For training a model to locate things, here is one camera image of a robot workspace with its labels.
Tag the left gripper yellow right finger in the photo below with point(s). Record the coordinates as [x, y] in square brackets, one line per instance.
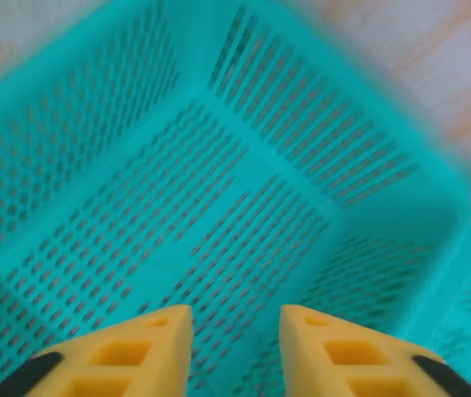
[334, 372]

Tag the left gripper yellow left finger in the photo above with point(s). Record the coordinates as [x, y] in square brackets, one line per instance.
[136, 372]

